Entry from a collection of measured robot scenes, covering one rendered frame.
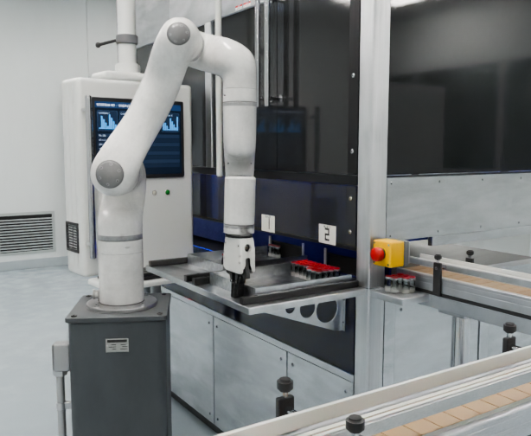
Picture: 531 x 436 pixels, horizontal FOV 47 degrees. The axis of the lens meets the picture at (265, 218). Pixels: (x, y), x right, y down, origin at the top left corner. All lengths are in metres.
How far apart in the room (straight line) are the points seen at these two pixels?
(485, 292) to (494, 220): 0.57
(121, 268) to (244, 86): 0.58
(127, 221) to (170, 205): 0.92
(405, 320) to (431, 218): 0.33
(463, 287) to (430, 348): 0.40
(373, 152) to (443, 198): 0.33
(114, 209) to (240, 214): 0.34
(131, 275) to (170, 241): 0.92
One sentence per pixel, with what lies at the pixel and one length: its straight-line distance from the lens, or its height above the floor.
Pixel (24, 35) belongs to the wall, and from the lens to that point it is 7.13.
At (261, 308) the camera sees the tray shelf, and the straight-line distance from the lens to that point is 1.63.
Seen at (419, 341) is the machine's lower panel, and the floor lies 0.69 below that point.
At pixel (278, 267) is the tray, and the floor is 0.90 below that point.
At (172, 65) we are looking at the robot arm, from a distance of 1.62.
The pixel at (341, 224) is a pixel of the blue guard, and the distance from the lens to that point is 1.90.
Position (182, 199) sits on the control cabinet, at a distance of 2.60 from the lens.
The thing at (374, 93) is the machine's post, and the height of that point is 1.44.
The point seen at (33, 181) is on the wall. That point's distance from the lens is 7.05.
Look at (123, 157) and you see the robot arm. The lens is 1.62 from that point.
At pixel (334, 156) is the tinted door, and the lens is 1.93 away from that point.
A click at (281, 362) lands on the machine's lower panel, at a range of 2.27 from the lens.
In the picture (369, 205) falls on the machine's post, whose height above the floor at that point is 1.13.
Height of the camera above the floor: 1.29
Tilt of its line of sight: 6 degrees down
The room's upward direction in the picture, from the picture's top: straight up
